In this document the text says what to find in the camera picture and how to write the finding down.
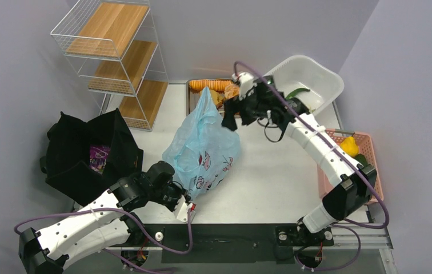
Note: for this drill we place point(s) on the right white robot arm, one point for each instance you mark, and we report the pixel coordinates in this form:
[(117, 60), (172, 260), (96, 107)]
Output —
[(351, 181)]

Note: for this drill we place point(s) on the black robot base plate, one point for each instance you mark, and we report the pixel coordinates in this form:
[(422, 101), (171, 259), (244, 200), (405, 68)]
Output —
[(230, 243)]

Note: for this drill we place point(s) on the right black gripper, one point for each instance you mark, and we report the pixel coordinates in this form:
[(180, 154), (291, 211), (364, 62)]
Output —
[(234, 105)]

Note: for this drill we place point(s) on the dark green avocado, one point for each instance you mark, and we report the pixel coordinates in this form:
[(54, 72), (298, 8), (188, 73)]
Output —
[(361, 159)]

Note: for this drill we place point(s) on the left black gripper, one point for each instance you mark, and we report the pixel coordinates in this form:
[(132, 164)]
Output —
[(180, 193)]

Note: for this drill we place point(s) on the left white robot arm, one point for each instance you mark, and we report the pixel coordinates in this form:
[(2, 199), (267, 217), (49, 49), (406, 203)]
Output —
[(108, 220)]

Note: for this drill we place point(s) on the green chili pepper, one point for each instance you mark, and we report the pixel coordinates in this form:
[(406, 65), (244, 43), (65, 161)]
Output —
[(295, 92)]

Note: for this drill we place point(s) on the yellow pear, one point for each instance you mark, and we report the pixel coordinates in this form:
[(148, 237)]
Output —
[(349, 146)]

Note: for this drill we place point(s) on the white plastic basin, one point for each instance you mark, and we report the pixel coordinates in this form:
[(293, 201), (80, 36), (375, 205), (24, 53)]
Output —
[(299, 71)]

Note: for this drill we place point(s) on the pink plastic basket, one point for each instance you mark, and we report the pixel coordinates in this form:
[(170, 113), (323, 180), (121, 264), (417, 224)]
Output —
[(365, 146)]

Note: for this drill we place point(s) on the brown bread slice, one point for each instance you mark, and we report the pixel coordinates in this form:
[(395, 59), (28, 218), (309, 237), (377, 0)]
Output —
[(218, 98)]

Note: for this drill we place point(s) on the steel tray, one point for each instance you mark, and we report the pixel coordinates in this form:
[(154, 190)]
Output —
[(192, 95)]

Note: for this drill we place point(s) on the purple snack packet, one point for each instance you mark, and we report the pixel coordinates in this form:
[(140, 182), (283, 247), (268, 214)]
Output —
[(98, 157)]

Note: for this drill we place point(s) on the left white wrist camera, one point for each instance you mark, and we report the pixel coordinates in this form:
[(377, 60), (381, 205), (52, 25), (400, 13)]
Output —
[(183, 210)]

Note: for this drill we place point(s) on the blue printed plastic bag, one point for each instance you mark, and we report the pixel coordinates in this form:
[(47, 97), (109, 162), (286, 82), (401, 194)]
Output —
[(202, 151)]

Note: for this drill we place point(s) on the row of orange crackers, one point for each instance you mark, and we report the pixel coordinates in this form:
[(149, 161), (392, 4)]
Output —
[(208, 84)]

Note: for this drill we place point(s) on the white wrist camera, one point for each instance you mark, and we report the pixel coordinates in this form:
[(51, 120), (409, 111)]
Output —
[(245, 82), (183, 210)]

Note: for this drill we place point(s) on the white wire wooden shelf rack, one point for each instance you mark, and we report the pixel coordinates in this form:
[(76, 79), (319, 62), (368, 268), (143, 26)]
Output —
[(113, 47)]

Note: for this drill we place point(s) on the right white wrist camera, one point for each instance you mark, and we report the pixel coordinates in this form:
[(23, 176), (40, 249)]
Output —
[(245, 82)]

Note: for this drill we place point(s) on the black fabric tote bag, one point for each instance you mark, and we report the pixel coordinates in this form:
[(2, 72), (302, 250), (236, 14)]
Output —
[(66, 163)]

